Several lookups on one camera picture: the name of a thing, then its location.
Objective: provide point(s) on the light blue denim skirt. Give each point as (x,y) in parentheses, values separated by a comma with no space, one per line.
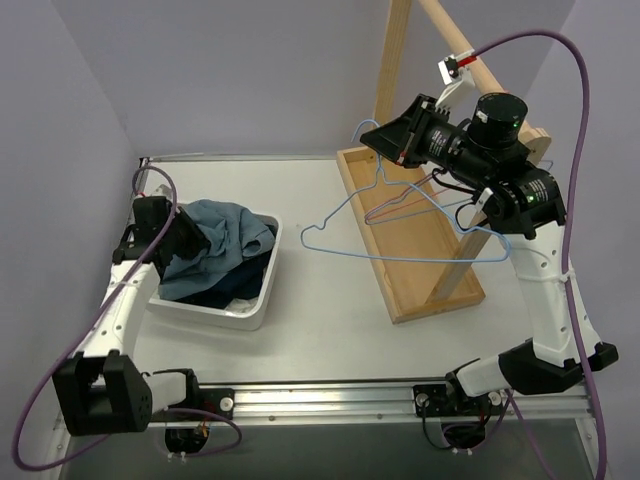
(235,234)

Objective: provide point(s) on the aluminium mounting rail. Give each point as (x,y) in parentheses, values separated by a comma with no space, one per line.
(325,403)

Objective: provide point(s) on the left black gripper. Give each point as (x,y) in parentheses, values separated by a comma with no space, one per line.
(173,235)

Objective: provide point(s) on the pink wire hanger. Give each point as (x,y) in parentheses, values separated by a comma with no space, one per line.
(414,193)

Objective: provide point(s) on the wooden clothes rack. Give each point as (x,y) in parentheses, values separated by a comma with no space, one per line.
(415,290)

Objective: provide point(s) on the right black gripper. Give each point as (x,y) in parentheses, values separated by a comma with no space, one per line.
(417,130)

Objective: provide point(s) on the white plastic basket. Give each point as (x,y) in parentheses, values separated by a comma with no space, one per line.
(217,317)

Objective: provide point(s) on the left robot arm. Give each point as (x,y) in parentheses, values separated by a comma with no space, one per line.
(115,310)

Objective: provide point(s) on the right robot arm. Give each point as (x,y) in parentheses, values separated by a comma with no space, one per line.
(524,205)

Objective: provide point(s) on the white pleated skirt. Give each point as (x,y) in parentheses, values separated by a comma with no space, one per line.
(241,306)

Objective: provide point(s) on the blue wire hanger front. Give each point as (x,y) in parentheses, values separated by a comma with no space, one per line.
(415,210)

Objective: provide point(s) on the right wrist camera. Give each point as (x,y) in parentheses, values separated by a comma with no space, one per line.
(457,78)

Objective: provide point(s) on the dark blue denim skirt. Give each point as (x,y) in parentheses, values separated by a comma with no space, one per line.
(243,282)

